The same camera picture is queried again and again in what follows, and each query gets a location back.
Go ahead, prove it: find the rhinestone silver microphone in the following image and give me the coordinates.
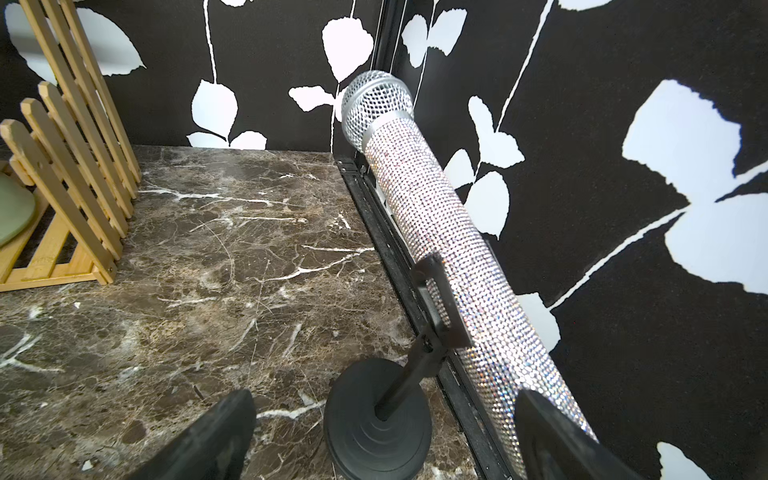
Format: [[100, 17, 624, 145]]
[[341, 70, 593, 476]]

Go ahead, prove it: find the green metal watering can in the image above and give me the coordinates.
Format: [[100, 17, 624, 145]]
[[0, 174, 36, 246]]

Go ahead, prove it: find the black microphone stand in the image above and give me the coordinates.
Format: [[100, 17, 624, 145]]
[[324, 252, 472, 479]]

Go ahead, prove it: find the wooden slatted two-tier shelf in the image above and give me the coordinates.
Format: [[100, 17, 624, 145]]
[[1, 1, 141, 292]]

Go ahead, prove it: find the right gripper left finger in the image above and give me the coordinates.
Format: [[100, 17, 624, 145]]
[[128, 389, 257, 479]]

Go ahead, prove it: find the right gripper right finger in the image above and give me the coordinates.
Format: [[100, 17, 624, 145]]
[[514, 390, 640, 480]]

